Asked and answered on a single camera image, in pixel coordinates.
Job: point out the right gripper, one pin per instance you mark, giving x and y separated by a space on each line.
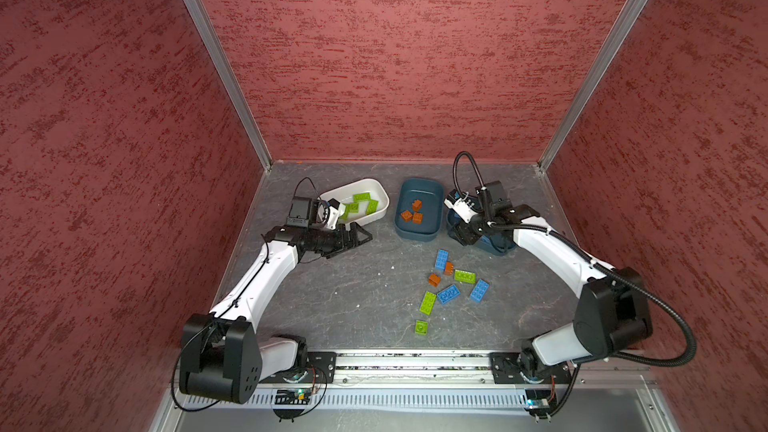
465 235

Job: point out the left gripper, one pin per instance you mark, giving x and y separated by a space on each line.
343 244

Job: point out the blue studded lego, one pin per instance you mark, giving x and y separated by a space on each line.
441 260

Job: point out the small green lego bottom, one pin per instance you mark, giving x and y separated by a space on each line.
421 328

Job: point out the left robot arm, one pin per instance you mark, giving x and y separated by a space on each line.
221 357

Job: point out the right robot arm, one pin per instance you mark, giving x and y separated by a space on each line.
611 314

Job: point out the right teal container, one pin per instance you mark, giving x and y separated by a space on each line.
498 243

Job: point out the teal container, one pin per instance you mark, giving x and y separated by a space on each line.
431 193
498 243

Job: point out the white container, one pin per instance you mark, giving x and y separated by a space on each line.
345 193

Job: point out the middle teal container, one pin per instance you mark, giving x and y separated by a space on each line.
431 193

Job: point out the left circuit board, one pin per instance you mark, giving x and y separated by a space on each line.
293 398

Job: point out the circuit board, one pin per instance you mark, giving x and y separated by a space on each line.
539 402
293 398

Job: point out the right circuit board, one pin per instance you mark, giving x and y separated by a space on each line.
539 402

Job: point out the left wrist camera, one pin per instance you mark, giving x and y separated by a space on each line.
333 210

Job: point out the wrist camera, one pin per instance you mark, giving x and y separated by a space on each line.
333 210
461 205

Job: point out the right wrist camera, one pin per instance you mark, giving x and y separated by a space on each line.
461 205

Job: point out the aluminium rail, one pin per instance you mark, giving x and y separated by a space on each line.
411 368

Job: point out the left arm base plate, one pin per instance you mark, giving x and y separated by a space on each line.
319 368

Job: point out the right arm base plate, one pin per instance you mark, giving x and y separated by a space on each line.
508 369

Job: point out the right frame post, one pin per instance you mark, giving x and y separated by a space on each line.
619 31

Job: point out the frame post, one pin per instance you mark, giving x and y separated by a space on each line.
221 63
619 31

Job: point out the left frame post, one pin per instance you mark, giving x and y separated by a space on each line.
221 63

